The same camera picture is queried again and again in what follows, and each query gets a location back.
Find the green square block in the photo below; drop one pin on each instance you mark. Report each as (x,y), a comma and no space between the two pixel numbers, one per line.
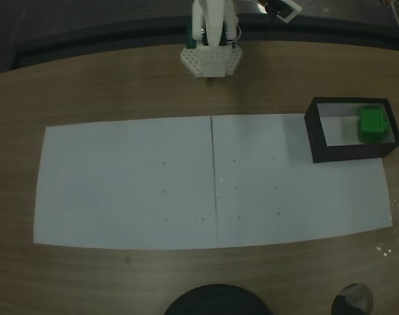
(372,123)

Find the dark brown open box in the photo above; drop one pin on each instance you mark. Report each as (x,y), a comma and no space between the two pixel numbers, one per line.
(347,154)

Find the green table clamp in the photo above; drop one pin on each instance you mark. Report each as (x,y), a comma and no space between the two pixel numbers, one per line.
(189,41)

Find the white paper sheet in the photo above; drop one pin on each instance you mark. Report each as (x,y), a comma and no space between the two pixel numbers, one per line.
(301,203)
(120,183)

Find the round silver dark object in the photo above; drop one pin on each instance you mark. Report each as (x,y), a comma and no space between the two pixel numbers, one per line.
(352,300)

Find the black round object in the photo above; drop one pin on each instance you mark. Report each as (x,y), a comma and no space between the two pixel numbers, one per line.
(216,302)

